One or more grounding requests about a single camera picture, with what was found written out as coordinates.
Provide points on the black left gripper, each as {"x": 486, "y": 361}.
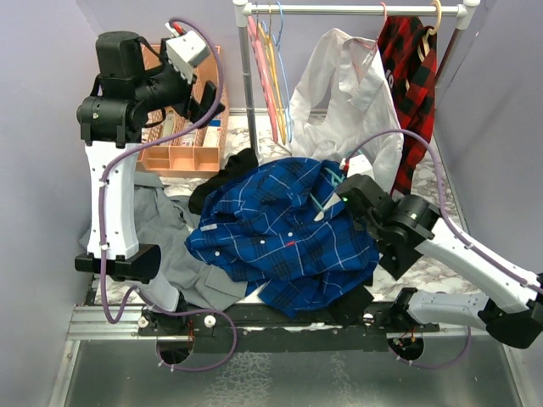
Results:
{"x": 187, "y": 107}

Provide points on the teal hanger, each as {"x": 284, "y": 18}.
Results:
{"x": 326, "y": 193}

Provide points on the blue plaid shirt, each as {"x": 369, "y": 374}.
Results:
{"x": 280, "y": 237}

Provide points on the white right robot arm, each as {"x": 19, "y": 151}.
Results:
{"x": 305, "y": 235}

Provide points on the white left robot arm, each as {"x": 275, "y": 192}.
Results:
{"x": 111, "y": 121}

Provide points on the white shirt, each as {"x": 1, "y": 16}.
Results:
{"x": 333, "y": 114}

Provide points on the yellow hanger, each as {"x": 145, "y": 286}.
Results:
{"x": 274, "y": 70}

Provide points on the light blue hanger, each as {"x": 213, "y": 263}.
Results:
{"x": 278, "y": 43}

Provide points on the grey shirt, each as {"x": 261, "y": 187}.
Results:
{"x": 137, "y": 236}

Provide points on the pink hanger under white shirt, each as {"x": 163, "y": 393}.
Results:
{"x": 372, "y": 47}

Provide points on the red black plaid shirt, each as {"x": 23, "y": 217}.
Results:
{"x": 412, "y": 82}

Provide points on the cream hanger under plaid shirt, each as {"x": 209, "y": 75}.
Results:
{"x": 423, "y": 48}

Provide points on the white blue glue box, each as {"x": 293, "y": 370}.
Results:
{"x": 213, "y": 135}

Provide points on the clear packaged label box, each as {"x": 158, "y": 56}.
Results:
{"x": 194, "y": 138}

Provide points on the peach plastic file organizer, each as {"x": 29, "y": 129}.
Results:
{"x": 196, "y": 155}

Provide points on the black garment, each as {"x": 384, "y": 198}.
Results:
{"x": 229, "y": 178}

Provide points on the metal clothes rack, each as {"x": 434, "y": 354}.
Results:
{"x": 463, "y": 12}

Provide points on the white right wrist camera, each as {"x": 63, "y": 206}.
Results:
{"x": 356, "y": 165}

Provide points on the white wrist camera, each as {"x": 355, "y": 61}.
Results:
{"x": 186, "y": 53}
{"x": 356, "y": 165}

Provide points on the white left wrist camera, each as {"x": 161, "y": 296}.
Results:
{"x": 186, "y": 53}

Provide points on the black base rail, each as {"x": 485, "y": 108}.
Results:
{"x": 263, "y": 329}

